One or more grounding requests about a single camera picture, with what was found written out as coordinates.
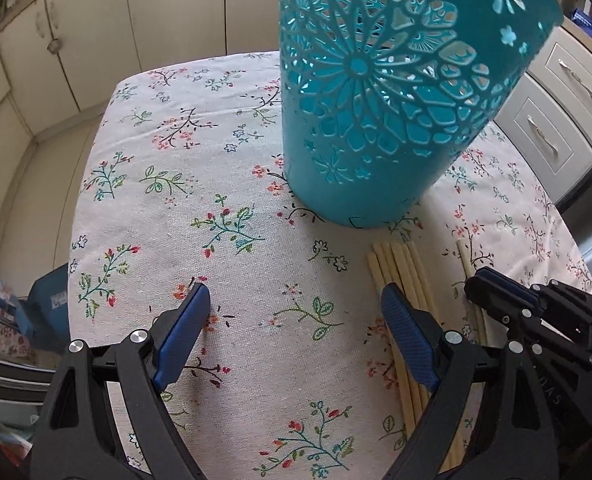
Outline cream kitchen cabinets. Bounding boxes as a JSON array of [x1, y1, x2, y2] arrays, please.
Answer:
[[0, 0, 283, 281]]

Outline cream drawer with metal handle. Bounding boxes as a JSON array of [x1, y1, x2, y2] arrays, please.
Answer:
[[506, 95, 592, 182], [546, 40, 592, 122]]

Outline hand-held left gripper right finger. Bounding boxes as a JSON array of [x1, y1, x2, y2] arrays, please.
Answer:
[[380, 282, 560, 480]]

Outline blue box on counter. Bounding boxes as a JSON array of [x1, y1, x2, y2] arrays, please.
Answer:
[[571, 7, 592, 37]]

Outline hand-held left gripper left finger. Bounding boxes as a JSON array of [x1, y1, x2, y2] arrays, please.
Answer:
[[33, 282, 211, 480]]

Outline floral print tablecloth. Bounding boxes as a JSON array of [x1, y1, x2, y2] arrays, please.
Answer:
[[67, 51, 592, 480]]

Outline teal perforated utensil holder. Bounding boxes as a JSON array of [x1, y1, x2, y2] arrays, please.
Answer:
[[277, 0, 565, 229]]

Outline grey metal chair frame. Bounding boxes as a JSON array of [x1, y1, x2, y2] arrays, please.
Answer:
[[0, 350, 52, 405]]

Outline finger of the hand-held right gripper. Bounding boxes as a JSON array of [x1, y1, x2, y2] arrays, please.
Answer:
[[476, 267, 544, 311], [464, 278, 529, 347]]

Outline bundle of wooden sticks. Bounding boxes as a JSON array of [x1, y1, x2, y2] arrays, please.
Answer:
[[376, 244, 427, 436]]

